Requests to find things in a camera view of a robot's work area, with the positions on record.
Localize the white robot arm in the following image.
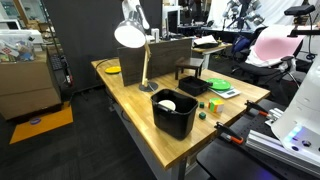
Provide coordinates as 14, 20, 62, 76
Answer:
271, 56, 320, 166

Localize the green wooden cube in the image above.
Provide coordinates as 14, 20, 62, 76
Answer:
199, 102, 204, 108
199, 112, 206, 120

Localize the large stickerless Rubik's cube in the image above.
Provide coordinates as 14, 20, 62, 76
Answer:
208, 98, 224, 113

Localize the white round disc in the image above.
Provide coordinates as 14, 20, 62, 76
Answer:
159, 100, 176, 110

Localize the dark wooden board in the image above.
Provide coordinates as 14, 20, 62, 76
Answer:
117, 39, 192, 86

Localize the black square tray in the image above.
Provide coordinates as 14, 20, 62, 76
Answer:
178, 76, 211, 96

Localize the black trash bin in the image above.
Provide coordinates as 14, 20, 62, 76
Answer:
151, 89, 198, 140

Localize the small dark wooden stool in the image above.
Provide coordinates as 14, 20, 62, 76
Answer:
175, 57, 203, 79

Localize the yellow round disc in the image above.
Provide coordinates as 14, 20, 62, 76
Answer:
105, 66, 121, 74

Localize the green plastic plate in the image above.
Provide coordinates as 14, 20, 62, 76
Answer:
207, 78, 231, 91

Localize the white desk lamp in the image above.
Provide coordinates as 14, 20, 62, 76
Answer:
114, 0, 158, 92

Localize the white kitchen scale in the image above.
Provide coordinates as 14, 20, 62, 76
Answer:
211, 87, 240, 99

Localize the black orange clamp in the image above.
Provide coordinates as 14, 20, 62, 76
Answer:
245, 100, 268, 116
214, 122, 244, 145

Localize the black office chair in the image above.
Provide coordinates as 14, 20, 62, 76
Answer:
239, 25, 304, 84

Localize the orange floor mat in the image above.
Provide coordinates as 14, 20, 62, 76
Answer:
10, 105, 73, 144

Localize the brown cardboard box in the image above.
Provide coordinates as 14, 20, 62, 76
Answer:
0, 52, 61, 120

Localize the clear plastic storage bin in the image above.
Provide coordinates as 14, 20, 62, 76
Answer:
0, 30, 35, 63

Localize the black camera on stand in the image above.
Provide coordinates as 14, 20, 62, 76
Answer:
283, 4, 320, 61

